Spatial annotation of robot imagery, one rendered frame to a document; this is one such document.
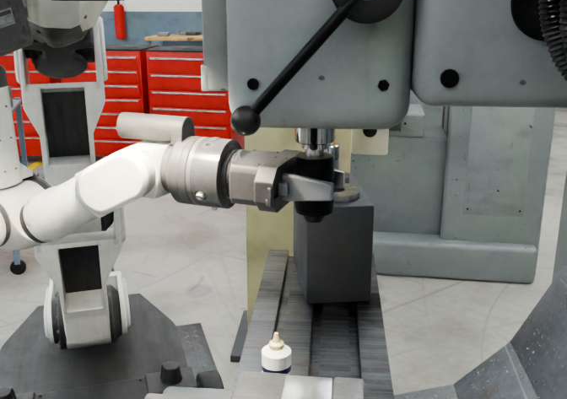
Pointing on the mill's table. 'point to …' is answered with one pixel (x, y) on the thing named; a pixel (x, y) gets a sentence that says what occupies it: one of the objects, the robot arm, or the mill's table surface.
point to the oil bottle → (276, 357)
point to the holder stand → (337, 249)
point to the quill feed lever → (246, 118)
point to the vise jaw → (259, 385)
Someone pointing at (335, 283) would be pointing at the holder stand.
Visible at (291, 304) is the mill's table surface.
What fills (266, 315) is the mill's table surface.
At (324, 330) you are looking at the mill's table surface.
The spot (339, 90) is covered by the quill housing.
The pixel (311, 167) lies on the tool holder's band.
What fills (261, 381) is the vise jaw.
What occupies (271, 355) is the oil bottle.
